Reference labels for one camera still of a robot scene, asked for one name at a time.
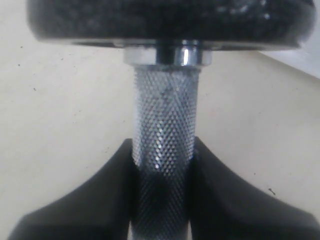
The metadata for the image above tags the white rectangular plastic tray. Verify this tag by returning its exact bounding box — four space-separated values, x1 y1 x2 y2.
260 48 320 79

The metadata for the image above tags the chrome threaded dumbbell bar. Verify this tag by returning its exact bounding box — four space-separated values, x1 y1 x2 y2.
124 40 212 240

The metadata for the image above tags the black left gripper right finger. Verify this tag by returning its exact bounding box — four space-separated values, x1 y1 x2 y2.
189 138 320 240

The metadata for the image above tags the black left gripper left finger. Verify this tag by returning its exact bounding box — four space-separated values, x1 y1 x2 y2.
8 139 137 240

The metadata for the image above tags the black far weight plate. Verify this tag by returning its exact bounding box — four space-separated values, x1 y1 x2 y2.
26 0 317 51

